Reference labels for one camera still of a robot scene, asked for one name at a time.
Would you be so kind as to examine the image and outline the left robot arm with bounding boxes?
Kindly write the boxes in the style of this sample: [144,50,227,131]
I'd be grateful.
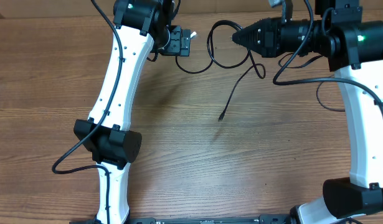
[73,1,191,223]

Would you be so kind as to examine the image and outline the thin black cable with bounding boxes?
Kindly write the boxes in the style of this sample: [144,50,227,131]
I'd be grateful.
[315,81,346,113]

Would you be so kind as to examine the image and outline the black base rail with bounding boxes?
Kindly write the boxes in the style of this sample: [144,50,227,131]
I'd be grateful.
[69,213,291,224]

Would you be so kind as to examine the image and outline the left camera black cable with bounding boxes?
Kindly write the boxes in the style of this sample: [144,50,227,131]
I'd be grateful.
[51,0,125,224]

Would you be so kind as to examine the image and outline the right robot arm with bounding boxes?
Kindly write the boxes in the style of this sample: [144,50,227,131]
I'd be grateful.
[232,0,383,223]

